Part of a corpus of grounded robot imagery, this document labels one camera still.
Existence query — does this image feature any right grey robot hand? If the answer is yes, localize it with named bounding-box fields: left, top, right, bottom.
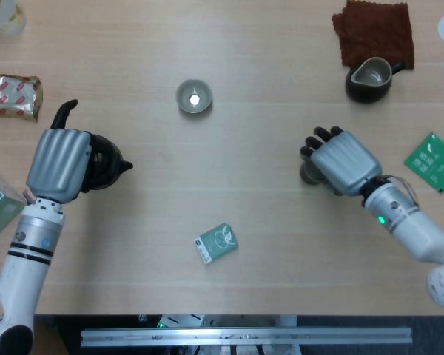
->
left=299, top=126, right=381, bottom=197

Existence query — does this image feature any dark ceramic pitcher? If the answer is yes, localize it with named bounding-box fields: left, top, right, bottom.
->
left=345, top=56, right=408, bottom=104

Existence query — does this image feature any black teapot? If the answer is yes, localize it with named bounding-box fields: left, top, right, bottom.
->
left=80, top=133, right=134, bottom=193

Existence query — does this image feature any clear bottle with cork cap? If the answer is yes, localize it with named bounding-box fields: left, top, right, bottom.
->
left=0, top=0, right=27, bottom=36

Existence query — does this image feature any brown cloth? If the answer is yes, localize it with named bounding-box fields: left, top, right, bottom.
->
left=331, top=0, right=416, bottom=70

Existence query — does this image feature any wide grey tea bowl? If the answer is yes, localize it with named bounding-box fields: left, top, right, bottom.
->
left=175, top=78, right=213, bottom=115

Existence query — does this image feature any small green tea box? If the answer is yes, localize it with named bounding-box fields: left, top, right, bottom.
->
left=192, top=222, right=240, bottom=266

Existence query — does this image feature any foil bag with red print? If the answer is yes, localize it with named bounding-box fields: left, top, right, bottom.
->
left=0, top=72, right=44, bottom=124

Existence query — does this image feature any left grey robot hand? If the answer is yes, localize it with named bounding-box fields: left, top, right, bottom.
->
left=25, top=98, right=97, bottom=204

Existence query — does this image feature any large green tea box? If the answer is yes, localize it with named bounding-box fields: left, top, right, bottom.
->
left=0, top=162, right=28, bottom=238

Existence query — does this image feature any small dark ceramic teacup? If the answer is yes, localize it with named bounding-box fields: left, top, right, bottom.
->
left=298, top=158, right=332, bottom=186

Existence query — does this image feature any aluminium rail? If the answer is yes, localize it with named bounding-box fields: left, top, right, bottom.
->
left=80, top=325, right=413, bottom=348

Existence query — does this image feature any flat green tea sachet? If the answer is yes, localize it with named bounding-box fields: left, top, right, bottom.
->
left=403, top=131, right=444, bottom=195

